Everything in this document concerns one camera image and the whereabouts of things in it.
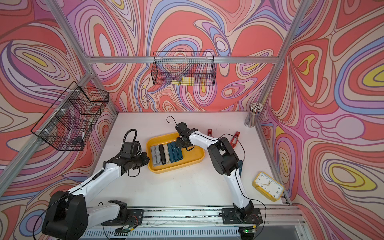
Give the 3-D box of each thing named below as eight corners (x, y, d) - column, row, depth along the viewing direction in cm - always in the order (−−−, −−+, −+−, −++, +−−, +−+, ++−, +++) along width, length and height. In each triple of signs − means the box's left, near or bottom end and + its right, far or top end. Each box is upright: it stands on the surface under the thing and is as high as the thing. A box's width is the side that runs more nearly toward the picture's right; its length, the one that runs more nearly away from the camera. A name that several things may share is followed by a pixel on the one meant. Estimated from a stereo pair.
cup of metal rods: (245, 128, 114) (253, 109, 98) (243, 121, 118) (250, 102, 103) (254, 128, 114) (264, 109, 98) (252, 121, 118) (261, 102, 103)
